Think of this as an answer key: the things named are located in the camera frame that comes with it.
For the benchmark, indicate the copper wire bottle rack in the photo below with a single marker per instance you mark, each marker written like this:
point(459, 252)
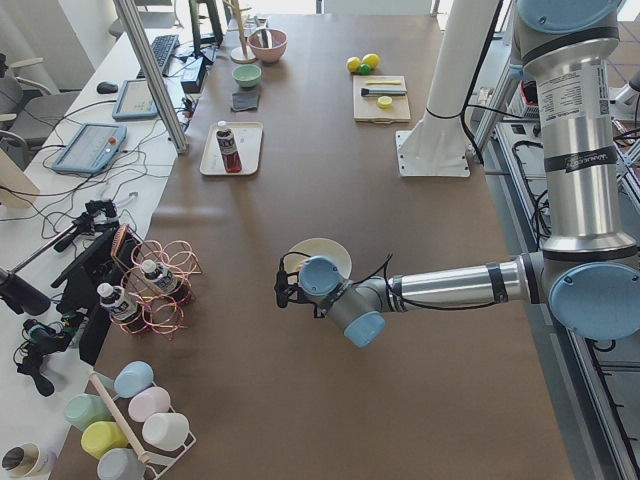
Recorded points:
point(161, 313)

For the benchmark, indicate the teach pendant tablet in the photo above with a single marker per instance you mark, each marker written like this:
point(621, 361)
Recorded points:
point(134, 102)
point(91, 149)

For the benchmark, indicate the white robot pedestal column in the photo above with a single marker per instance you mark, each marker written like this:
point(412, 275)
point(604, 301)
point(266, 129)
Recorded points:
point(436, 146)

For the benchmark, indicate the cream rabbit tray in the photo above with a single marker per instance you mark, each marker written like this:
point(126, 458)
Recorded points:
point(248, 138)

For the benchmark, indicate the yellow plastic knife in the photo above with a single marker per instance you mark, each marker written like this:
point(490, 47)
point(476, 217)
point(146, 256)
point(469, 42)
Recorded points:
point(383, 82)

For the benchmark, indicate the tea bottle in rack lower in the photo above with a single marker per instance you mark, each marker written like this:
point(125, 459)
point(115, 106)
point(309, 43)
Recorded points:
point(121, 305)

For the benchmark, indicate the white cup rack wooden handle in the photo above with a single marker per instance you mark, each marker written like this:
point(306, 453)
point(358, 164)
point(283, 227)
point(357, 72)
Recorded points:
point(157, 462)

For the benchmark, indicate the black computer mouse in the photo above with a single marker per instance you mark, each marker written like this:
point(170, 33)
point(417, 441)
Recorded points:
point(105, 88)

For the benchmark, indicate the tea bottle in rack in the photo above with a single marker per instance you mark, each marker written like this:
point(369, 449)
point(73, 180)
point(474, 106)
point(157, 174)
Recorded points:
point(159, 275)
point(121, 305)

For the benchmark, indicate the yellow lemon far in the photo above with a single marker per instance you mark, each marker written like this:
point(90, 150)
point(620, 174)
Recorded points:
point(371, 59)

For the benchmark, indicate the tea bottle in rack upper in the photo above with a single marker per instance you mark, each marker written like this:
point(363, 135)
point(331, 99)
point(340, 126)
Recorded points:
point(159, 275)

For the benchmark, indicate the green lime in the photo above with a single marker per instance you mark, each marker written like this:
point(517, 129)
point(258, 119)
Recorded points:
point(364, 69)

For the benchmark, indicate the half lemon slice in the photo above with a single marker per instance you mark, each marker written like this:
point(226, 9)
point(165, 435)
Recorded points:
point(384, 102)

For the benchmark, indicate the green cup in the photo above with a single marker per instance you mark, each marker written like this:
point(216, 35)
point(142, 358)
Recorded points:
point(84, 409)

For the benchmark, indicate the aluminium frame post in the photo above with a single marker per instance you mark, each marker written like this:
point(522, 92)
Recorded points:
point(131, 21)

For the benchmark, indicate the yellow cup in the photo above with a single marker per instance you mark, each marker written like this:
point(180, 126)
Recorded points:
point(102, 436)

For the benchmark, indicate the grey cup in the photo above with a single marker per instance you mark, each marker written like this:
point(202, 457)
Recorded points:
point(120, 464)

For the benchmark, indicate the white round plate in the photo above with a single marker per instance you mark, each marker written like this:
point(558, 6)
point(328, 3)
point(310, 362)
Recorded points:
point(319, 246)

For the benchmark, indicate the steel muddler black tip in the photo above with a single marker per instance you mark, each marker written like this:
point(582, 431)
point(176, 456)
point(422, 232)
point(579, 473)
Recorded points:
point(377, 92)

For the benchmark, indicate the steel ice scoop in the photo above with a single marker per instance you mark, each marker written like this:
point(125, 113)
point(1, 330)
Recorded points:
point(264, 38)

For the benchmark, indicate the wooden cutting board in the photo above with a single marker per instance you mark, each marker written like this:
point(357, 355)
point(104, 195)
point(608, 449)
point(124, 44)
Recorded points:
point(365, 109)

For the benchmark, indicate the pink cup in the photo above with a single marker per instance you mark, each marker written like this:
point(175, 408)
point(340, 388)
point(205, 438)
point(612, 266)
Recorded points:
point(150, 401)

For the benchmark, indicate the dark tea bottle on tray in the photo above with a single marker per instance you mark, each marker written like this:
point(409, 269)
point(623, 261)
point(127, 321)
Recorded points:
point(228, 149)

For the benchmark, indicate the yellow lemon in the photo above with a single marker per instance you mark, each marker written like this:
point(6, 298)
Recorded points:
point(353, 63)
point(371, 59)

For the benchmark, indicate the green bowl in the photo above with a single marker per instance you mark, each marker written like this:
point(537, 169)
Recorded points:
point(247, 75)

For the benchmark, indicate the pink ice bowl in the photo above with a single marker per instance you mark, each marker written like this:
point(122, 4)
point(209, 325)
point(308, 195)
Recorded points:
point(272, 55)

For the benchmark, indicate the blue cup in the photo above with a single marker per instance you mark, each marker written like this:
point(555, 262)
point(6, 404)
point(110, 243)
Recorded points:
point(134, 378)

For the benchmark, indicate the white cup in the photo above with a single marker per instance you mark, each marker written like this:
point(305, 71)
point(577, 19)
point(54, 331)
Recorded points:
point(166, 431)

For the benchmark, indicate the wooden mug tree stand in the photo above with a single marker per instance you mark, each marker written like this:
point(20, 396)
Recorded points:
point(241, 54)

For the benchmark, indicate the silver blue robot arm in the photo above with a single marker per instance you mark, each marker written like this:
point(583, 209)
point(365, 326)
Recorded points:
point(587, 271)

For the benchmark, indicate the grey folded cloth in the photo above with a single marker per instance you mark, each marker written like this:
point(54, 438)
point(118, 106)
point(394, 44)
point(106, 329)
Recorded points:
point(245, 101)

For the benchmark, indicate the black camera tripod rig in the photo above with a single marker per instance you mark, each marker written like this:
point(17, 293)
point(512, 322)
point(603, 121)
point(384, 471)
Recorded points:
point(79, 303)

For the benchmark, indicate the black keyboard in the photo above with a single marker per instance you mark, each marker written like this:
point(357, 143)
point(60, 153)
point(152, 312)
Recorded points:
point(162, 48)

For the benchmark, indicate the near teach pendant tablet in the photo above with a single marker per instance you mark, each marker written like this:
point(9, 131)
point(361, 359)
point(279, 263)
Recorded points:
point(91, 149)

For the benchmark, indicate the far teach pendant tablet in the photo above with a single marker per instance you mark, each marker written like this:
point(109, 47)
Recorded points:
point(134, 102)

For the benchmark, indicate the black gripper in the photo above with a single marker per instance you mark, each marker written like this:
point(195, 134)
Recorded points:
point(296, 294)

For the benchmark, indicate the yellow lemon near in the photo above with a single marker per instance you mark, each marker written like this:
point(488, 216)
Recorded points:
point(353, 63)

